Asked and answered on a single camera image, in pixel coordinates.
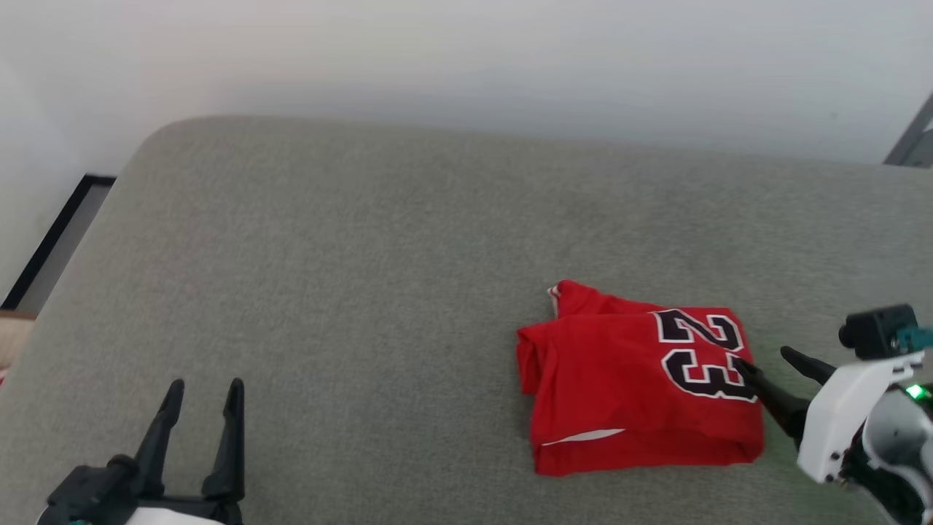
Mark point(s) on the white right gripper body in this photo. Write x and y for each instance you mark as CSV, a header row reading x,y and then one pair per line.
x,y
842,415

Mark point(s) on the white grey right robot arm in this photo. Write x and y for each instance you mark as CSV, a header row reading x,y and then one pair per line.
x,y
900,445

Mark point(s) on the grey wheeled stand frame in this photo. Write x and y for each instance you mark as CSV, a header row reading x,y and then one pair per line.
x,y
915,146

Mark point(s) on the beige wooden object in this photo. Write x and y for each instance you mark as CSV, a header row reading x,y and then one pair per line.
x,y
11,339

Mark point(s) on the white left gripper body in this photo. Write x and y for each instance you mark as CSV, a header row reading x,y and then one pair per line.
x,y
102,496

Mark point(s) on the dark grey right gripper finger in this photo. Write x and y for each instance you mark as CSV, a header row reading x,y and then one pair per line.
x,y
776,401
810,364

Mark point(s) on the red basketball jersey white sleeves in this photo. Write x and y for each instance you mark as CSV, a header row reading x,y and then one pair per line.
x,y
619,379

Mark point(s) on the grey fabric sofa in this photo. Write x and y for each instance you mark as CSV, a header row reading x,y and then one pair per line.
x,y
364,292

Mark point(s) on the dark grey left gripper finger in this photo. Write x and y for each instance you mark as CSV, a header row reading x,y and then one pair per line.
x,y
229,452
157,445

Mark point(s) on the black floor trim strip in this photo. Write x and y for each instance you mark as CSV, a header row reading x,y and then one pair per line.
x,y
55,233

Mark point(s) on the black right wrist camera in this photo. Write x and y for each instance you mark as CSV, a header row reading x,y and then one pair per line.
x,y
875,332

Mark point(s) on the teal right camera connector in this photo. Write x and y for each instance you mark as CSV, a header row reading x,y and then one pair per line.
x,y
915,338

